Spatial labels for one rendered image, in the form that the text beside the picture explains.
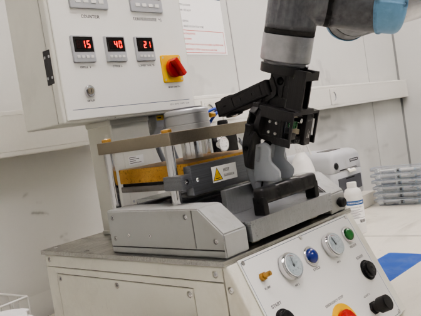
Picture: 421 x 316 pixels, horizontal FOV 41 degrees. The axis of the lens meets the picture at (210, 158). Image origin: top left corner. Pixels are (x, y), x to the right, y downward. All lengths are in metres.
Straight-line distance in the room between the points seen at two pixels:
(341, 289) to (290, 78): 0.33
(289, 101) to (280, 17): 0.12
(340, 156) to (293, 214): 1.11
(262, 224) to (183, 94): 0.45
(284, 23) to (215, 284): 0.37
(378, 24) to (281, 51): 0.14
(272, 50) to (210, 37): 1.09
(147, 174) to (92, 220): 0.53
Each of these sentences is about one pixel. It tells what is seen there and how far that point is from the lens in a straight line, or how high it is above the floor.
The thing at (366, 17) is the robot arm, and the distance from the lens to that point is 0.84.
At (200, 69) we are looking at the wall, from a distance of 1.83.
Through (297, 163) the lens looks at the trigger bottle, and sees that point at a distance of 1.88.
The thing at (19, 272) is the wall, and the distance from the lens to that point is 1.33.
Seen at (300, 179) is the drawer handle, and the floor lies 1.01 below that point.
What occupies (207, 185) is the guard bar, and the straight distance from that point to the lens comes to 0.87.
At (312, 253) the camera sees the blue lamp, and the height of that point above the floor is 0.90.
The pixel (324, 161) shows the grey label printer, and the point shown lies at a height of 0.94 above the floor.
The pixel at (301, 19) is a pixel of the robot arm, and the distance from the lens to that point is 0.82.
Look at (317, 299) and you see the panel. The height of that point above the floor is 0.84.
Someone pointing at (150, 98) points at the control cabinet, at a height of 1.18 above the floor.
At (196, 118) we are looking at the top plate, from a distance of 0.96.
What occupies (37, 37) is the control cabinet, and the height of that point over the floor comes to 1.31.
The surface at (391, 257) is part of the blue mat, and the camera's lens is 1.38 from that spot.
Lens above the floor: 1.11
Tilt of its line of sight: 3 degrees down
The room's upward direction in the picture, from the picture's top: 9 degrees counter-clockwise
